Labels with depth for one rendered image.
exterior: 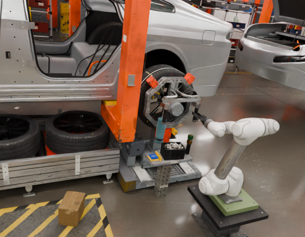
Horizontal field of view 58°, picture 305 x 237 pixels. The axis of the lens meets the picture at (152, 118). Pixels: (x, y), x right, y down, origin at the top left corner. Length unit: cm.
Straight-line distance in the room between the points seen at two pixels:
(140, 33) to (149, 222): 162
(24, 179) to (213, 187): 163
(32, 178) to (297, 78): 400
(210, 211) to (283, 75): 307
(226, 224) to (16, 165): 179
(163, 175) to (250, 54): 321
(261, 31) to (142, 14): 428
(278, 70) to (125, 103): 308
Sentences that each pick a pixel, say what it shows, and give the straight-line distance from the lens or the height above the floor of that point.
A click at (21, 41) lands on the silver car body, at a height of 131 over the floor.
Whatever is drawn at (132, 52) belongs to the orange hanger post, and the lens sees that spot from 232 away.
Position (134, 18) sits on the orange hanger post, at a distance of 228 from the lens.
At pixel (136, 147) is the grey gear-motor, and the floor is 35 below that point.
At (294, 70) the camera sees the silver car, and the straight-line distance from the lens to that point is 487.
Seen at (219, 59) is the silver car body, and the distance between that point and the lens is 347.
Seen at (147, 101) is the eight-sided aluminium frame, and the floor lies 89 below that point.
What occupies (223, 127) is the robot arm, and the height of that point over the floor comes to 86.
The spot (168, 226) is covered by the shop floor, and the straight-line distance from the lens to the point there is 260.
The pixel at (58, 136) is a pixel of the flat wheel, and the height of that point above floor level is 49.
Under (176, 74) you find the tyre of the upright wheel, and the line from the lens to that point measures 278.
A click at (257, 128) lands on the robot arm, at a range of 191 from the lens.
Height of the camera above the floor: 182
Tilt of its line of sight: 24 degrees down
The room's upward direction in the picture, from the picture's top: 8 degrees clockwise
